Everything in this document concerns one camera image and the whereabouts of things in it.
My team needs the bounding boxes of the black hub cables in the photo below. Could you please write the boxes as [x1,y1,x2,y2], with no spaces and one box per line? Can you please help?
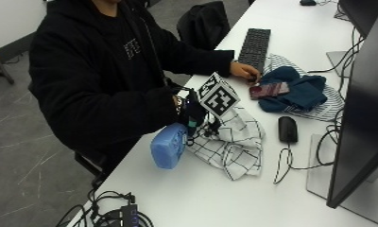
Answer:
[55,188,155,227]

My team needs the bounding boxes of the black office chair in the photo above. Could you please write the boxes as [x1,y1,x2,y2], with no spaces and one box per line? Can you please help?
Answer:
[72,150,111,187]

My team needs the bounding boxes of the chair with black jacket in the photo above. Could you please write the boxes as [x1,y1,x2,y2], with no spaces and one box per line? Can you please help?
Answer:
[176,0,232,51]

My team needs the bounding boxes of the the person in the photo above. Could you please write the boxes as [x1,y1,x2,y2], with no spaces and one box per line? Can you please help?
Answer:
[29,0,237,187]

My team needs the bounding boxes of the dark teal cloth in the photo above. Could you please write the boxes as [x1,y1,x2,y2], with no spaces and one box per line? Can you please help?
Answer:
[257,65,328,114]

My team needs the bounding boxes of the black computer keyboard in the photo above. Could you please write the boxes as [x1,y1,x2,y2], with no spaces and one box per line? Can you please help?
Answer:
[237,27,272,75]

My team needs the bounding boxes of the large black monitor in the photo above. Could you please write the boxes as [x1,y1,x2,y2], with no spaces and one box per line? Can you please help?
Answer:
[325,6,378,209]

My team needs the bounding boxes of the silver monitor stand base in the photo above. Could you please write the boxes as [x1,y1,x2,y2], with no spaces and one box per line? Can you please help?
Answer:
[305,133,378,227]
[325,50,355,79]

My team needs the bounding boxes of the black mouse cable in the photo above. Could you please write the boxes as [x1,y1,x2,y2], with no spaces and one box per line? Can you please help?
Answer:
[272,142,335,185]

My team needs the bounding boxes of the white grey-striped cloth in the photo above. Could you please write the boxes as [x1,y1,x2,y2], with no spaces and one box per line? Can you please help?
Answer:
[264,53,346,122]

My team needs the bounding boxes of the black monitor cables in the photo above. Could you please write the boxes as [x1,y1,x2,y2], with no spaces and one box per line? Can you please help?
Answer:
[306,26,366,166]

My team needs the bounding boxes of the white black-checked cloth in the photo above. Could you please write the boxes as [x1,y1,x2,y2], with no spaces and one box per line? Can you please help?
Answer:
[185,106,268,182]

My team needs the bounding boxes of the black usb hub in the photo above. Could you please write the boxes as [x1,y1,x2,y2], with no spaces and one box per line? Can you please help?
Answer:
[118,203,140,227]

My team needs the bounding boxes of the white cube with black markers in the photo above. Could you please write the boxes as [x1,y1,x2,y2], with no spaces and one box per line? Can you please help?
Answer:
[196,72,242,119]

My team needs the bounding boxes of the thin black glove cable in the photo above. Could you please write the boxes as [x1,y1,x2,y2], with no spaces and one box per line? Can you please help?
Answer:
[139,15,177,91]

